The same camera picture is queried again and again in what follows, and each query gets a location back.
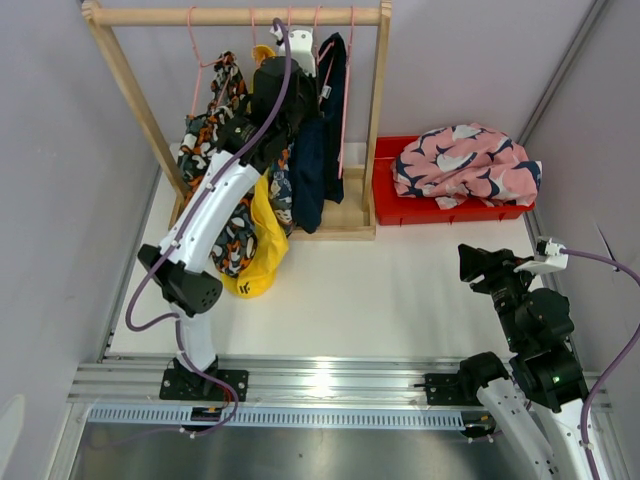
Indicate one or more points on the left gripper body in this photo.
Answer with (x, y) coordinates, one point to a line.
(307, 107)

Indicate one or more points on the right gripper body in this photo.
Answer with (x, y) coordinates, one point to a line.
(506, 287)

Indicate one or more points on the navy blue shorts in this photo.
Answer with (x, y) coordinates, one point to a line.
(315, 154)

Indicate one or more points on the blue orange patterned shorts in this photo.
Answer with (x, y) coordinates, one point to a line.
(280, 192)

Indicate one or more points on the pink whale print shorts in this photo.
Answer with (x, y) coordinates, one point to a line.
(458, 163)

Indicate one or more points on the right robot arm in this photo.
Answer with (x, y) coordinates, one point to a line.
(539, 399)

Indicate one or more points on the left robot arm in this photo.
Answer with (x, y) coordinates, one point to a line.
(251, 142)

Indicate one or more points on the black orange camouflage shorts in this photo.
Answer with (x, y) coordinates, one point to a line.
(210, 130)

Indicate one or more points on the yellow shorts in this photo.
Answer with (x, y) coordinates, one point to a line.
(272, 245)

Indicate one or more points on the red plastic tray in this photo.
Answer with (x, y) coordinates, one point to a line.
(392, 210)

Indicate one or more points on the wooden clothes rack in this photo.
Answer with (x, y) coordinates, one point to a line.
(353, 219)

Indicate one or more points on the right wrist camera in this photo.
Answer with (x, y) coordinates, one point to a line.
(549, 257)

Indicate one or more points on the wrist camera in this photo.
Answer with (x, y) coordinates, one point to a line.
(549, 257)
(301, 49)

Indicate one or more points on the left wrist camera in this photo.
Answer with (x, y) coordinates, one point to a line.
(301, 49)

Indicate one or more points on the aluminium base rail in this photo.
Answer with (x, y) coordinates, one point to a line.
(274, 381)

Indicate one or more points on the slotted cable duct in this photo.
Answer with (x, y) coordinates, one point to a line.
(411, 419)

